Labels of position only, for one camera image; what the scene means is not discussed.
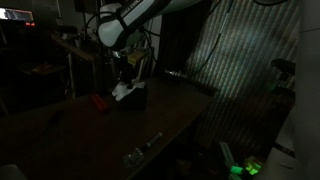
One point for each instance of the white metal pole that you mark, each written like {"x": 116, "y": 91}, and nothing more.
{"x": 141, "y": 70}

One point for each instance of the orange flat object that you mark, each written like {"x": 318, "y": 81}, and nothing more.
{"x": 42, "y": 67}

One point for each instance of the corrugated metal panel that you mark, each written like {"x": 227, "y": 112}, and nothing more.
{"x": 246, "y": 60}

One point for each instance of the small black basket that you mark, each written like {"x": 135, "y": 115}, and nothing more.
{"x": 135, "y": 100}

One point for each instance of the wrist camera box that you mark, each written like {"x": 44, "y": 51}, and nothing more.
{"x": 136, "y": 58}

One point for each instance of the crumpled clear plastic piece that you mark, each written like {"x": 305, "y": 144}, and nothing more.
{"x": 133, "y": 157}

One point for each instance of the white cloth towel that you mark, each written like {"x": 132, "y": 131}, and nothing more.
{"x": 121, "y": 91}

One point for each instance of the lit computer monitor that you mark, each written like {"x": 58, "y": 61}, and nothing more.
{"x": 15, "y": 15}

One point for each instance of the dark vertical post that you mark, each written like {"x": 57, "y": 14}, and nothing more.
{"x": 101, "y": 70}

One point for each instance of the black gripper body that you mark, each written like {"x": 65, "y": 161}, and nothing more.
{"x": 126, "y": 71}

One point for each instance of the black camera on stand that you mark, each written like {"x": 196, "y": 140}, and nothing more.
{"x": 283, "y": 66}

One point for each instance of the red rectangular block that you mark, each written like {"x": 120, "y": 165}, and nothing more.
{"x": 99, "y": 103}

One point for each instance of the bright green plastic object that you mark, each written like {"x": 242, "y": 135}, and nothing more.
{"x": 248, "y": 168}

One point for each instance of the black and white marker pen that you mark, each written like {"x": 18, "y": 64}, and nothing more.
{"x": 152, "y": 140}

